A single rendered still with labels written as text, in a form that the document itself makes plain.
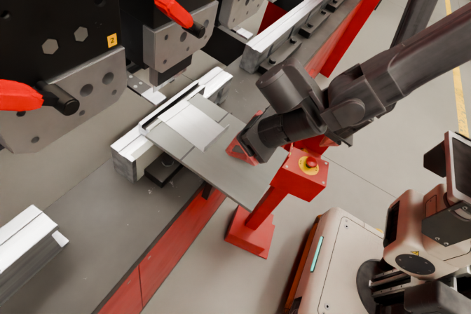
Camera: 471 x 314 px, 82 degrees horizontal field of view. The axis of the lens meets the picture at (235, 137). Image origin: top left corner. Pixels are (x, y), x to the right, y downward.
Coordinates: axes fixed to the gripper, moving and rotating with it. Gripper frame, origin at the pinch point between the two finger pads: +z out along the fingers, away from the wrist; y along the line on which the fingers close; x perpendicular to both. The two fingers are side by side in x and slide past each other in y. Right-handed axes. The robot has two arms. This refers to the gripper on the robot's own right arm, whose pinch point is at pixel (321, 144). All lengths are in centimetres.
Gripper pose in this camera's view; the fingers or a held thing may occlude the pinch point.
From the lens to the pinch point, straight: 100.0
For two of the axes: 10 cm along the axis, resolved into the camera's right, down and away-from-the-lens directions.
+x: -3.1, 7.0, -6.5
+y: -8.3, -5.3, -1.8
